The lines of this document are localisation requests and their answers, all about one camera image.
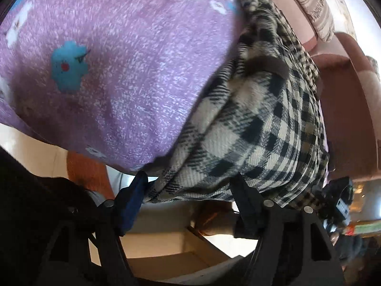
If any black beige plaid shirt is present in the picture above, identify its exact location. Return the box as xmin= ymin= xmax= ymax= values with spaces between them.
xmin=142 ymin=0 xmax=330 ymax=212

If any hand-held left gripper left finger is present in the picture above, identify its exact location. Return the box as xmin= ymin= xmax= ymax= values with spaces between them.
xmin=38 ymin=171 xmax=149 ymax=286

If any pink sofa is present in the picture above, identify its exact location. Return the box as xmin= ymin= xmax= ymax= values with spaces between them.
xmin=251 ymin=0 xmax=381 ymax=182

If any striped beige pillow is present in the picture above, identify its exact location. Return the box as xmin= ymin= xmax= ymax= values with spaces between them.
xmin=278 ymin=0 xmax=336 ymax=43

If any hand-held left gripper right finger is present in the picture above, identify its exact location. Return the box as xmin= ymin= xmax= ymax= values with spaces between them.
xmin=230 ymin=173 xmax=347 ymax=286

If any purple printed blanket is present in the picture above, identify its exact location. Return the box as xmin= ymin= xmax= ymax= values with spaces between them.
xmin=0 ymin=0 xmax=247 ymax=173

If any orange cloth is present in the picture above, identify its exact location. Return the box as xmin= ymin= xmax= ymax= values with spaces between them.
xmin=67 ymin=151 xmax=116 ymax=201

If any cardboard box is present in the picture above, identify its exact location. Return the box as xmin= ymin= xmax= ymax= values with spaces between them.
xmin=89 ymin=226 xmax=239 ymax=278

